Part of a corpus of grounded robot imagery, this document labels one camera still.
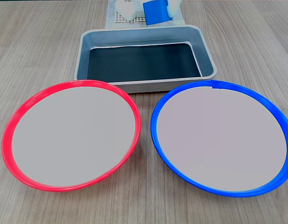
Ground white mesh anti-slip mat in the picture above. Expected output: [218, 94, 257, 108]
[114, 11, 175, 24]

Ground silver metal tray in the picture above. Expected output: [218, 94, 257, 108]
[73, 24, 218, 94]

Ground blue cube block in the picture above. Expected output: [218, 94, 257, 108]
[143, 0, 169, 26]

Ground black tray liner mat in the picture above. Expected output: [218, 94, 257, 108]
[86, 42, 203, 83]

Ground blue rimmed round dish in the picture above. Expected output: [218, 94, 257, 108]
[150, 79, 288, 198]

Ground red rimmed round dish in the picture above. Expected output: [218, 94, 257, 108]
[1, 79, 142, 193]

